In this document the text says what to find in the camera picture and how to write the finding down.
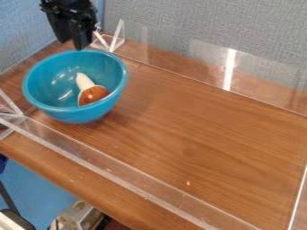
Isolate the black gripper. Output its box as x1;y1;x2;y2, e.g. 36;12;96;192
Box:
40;0;97;50

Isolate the white brown toy mushroom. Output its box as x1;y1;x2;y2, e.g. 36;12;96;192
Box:
76;73;109;106

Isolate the blue bowl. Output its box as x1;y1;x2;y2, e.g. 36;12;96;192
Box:
21;49;128;124

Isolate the back clear acrylic barrier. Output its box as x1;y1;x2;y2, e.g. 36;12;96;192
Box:
113;22;307;117

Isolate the clear acrylic barrier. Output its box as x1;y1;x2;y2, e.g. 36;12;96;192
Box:
113;22;307;117
288;171;307;230
0;91;260;230

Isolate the front clear acrylic barrier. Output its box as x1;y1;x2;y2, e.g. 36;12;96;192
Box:
0;91;260;230

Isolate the black chair part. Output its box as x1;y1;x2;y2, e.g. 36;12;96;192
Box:
0;181;36;230

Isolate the right clear acrylic barrier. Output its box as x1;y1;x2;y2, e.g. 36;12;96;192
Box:
288;171;307;230

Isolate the clear acrylic corner bracket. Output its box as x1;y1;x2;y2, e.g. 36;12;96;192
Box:
89;20;125;53

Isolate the grey metal bracket under table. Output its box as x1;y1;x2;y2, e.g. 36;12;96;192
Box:
48;200;104;230

